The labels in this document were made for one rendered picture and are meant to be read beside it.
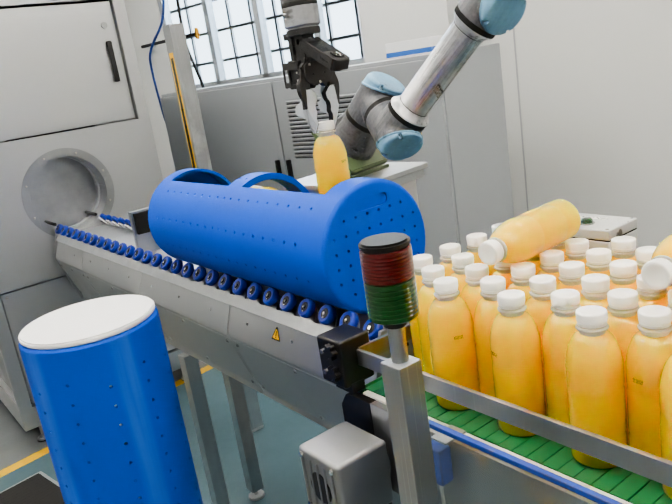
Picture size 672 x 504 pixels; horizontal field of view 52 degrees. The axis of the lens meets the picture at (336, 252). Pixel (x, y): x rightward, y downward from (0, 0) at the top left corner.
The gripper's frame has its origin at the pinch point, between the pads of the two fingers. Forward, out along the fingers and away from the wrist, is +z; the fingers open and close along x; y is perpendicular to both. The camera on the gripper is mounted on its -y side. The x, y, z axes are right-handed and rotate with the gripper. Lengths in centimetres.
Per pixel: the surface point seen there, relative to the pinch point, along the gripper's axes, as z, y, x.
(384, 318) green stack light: 18, -58, 39
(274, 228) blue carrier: 19.7, 6.5, 13.1
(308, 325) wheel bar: 42.0, 2.7, 11.4
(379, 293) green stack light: 15, -58, 39
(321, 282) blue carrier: 29.4, -9.0, 13.8
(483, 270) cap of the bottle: 24, -45, 7
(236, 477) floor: 134, 105, -7
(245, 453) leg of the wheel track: 114, 85, -4
